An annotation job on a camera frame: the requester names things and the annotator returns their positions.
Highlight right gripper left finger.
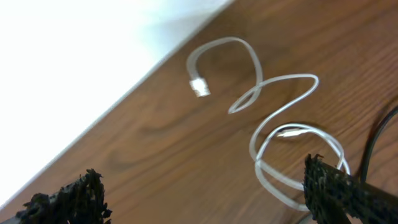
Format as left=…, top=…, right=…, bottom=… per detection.
left=1, top=169, right=112, bottom=224

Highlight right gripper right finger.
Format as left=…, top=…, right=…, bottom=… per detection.
left=303, top=154, right=397, bottom=224

